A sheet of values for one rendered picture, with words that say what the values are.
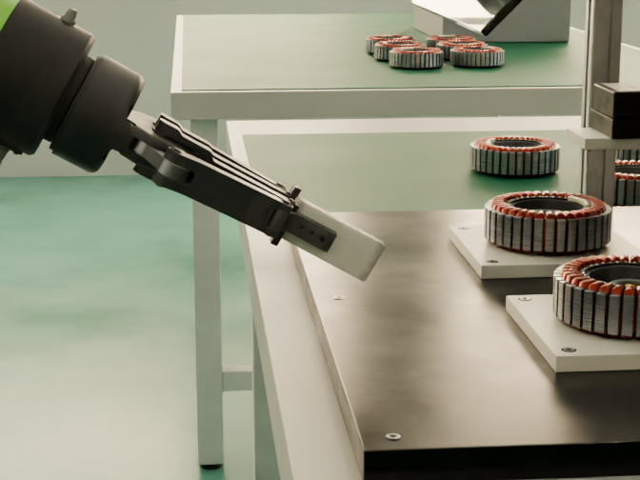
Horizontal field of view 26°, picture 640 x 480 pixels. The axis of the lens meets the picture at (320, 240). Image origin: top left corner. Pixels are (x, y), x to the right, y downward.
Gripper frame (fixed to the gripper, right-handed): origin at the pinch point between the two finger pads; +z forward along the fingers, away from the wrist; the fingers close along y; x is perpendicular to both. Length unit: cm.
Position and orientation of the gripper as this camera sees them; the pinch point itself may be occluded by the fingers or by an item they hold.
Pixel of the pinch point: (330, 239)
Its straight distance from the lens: 97.1
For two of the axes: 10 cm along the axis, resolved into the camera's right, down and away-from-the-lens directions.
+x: 4.9, -8.6, -1.6
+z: 8.7, 4.6, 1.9
